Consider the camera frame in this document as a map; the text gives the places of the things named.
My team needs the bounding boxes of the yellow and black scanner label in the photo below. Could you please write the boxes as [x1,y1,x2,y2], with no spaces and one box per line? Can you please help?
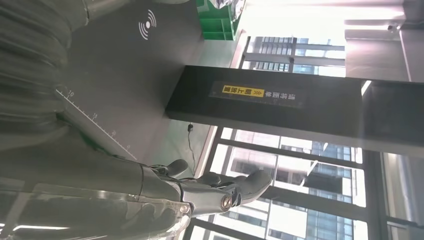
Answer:
[208,80,306,110]

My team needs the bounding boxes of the crumpled grey mailer package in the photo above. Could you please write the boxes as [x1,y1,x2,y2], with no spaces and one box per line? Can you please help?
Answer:
[211,0,247,21]

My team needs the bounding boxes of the black inbound scanner machine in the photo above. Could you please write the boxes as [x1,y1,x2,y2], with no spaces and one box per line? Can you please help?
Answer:
[56,0,424,164]

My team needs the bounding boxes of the thin black table cable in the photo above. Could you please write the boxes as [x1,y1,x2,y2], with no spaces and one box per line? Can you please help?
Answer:
[186,122,197,174]

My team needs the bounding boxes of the green plastic crate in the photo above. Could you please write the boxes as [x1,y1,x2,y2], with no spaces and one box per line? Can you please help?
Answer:
[196,0,243,42]

